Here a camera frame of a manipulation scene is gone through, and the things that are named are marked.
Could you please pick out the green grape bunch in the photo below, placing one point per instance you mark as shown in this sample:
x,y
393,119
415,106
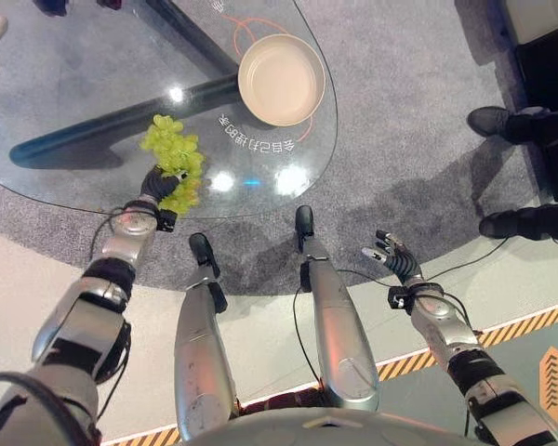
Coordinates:
x,y
174,158

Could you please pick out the person's leg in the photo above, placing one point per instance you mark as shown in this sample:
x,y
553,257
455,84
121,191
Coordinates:
x,y
548,220
541,127

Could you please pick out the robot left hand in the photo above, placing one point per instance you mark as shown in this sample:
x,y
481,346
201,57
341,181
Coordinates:
x,y
158,185

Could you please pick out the robot left leg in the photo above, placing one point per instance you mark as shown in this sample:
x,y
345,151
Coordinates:
x,y
203,334

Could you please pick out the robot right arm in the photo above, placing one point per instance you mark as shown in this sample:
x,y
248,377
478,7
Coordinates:
x,y
465,358

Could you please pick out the beige round plate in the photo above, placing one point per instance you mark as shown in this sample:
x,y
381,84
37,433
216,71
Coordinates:
x,y
281,79

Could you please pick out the black table leg frame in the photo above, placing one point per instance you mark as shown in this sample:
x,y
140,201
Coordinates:
x,y
135,107

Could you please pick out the robot right leg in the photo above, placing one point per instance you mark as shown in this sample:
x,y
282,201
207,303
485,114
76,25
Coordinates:
x,y
335,316

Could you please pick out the robot leg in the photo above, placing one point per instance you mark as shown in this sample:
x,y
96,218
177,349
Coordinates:
x,y
203,334
335,316

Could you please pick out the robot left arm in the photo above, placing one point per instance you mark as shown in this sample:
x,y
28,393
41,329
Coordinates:
x,y
81,320

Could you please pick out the black white furniture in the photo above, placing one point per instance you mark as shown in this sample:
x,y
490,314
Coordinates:
x,y
525,46

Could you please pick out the person's shoe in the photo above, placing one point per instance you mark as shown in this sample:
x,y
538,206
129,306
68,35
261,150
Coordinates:
x,y
502,225
488,120

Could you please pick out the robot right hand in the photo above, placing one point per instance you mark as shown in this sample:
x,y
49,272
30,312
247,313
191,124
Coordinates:
x,y
396,258

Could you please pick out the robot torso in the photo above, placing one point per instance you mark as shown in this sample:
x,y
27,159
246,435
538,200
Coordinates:
x,y
335,429

